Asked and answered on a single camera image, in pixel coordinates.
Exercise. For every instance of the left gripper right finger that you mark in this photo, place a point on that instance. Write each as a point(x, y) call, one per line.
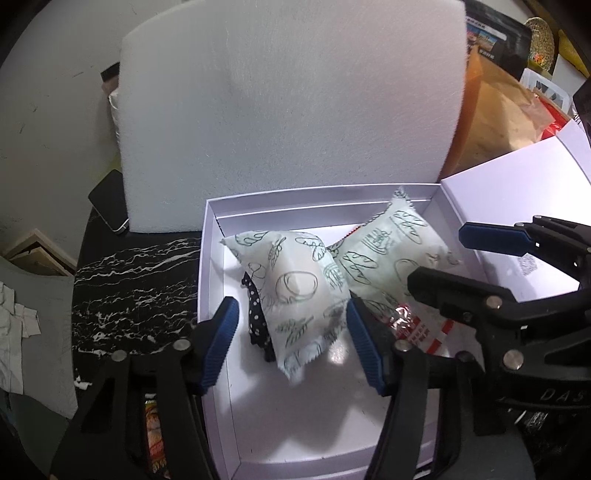
point(373, 343)

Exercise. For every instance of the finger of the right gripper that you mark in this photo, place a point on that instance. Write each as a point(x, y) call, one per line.
point(507, 240)
point(455, 297)

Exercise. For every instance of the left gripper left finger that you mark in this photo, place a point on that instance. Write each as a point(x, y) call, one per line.
point(215, 337)

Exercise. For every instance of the black polka dot cloth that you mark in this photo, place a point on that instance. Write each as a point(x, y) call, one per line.
point(259, 334)

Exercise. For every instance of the red white snack packet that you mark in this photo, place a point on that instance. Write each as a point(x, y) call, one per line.
point(422, 327)

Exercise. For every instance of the white patterned snack pouch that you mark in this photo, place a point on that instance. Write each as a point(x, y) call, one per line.
point(303, 292)

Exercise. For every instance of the white gift box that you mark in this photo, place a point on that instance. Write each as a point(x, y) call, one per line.
point(333, 424)

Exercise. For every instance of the brown paper bag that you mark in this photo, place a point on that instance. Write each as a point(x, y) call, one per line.
point(498, 116)

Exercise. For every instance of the black smartphone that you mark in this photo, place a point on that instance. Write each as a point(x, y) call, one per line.
point(108, 200)

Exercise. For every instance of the grey chair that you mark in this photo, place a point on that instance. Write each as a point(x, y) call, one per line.
point(46, 358)

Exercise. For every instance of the woven round basket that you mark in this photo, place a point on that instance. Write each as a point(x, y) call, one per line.
point(542, 48)

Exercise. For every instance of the black printed bag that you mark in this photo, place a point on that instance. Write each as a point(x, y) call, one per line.
point(497, 37)

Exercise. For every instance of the white cloth on chair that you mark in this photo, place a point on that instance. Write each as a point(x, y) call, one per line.
point(17, 322)

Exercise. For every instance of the white foam board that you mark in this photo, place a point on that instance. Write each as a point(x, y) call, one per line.
point(219, 98)

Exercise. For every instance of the wooden picture frame on floor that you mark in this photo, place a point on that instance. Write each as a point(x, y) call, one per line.
point(35, 253)

